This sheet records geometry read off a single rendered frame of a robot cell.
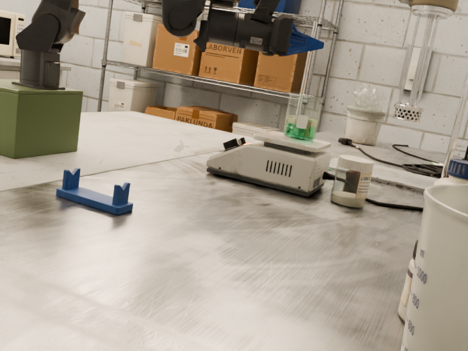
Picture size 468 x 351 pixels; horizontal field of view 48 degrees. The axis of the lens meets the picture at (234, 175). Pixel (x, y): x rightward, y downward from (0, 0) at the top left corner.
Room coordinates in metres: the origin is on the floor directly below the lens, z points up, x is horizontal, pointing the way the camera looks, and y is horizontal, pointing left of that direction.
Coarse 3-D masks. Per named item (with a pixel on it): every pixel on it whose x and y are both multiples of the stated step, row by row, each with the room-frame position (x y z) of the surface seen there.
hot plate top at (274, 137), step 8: (256, 136) 0.91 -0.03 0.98; (264, 136) 0.91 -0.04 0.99; (272, 136) 0.93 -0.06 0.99; (280, 136) 0.94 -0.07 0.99; (280, 144) 0.90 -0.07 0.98; (288, 144) 0.89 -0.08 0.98; (296, 144) 0.89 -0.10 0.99; (304, 144) 0.89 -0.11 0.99; (312, 144) 0.91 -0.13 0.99; (320, 144) 0.93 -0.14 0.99; (328, 144) 0.96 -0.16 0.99
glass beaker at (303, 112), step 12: (300, 96) 0.92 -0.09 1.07; (312, 96) 0.97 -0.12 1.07; (288, 108) 0.94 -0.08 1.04; (300, 108) 0.92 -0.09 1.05; (312, 108) 0.92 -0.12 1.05; (288, 120) 0.93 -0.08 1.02; (300, 120) 0.92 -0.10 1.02; (312, 120) 0.92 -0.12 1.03; (288, 132) 0.93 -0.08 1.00; (300, 132) 0.92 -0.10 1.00; (312, 132) 0.93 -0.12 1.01
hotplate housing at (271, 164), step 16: (256, 144) 0.92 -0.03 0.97; (272, 144) 0.92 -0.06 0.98; (208, 160) 0.94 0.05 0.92; (224, 160) 0.93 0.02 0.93; (240, 160) 0.91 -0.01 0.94; (256, 160) 0.90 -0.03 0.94; (272, 160) 0.89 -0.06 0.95; (288, 160) 0.88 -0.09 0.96; (304, 160) 0.88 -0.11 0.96; (320, 160) 0.90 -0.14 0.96; (240, 176) 0.92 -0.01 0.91; (256, 176) 0.90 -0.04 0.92; (272, 176) 0.89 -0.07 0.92; (288, 176) 0.88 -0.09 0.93; (304, 176) 0.87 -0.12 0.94; (320, 176) 0.93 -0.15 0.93; (304, 192) 0.87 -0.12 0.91
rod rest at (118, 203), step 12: (72, 180) 0.66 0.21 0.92; (60, 192) 0.65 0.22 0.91; (72, 192) 0.64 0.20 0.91; (84, 192) 0.65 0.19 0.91; (96, 192) 0.66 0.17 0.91; (120, 192) 0.62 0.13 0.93; (84, 204) 0.63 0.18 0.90; (96, 204) 0.62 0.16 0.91; (108, 204) 0.62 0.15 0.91; (120, 204) 0.63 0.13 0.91; (132, 204) 0.64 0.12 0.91
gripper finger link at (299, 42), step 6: (294, 30) 0.92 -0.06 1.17; (294, 36) 0.93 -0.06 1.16; (300, 36) 0.93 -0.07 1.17; (306, 36) 0.93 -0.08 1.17; (294, 42) 0.93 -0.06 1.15; (300, 42) 0.93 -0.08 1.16; (306, 42) 0.93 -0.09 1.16; (312, 42) 0.94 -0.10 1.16; (318, 42) 0.94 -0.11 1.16; (288, 48) 0.91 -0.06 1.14; (294, 48) 0.93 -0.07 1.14; (300, 48) 0.93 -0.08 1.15; (306, 48) 0.94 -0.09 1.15; (312, 48) 0.94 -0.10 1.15; (318, 48) 0.94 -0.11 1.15; (288, 54) 0.92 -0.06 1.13
